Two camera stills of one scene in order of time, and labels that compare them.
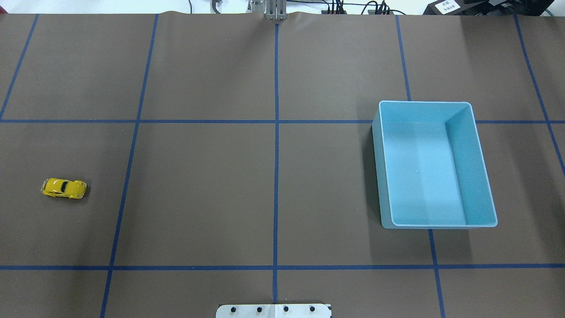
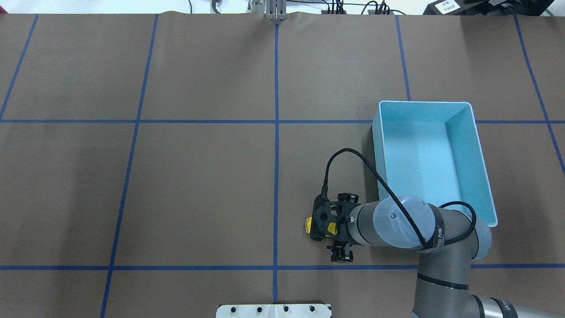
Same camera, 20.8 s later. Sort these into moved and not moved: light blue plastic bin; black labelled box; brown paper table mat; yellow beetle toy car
Moved: yellow beetle toy car
Not moved: black labelled box; light blue plastic bin; brown paper table mat
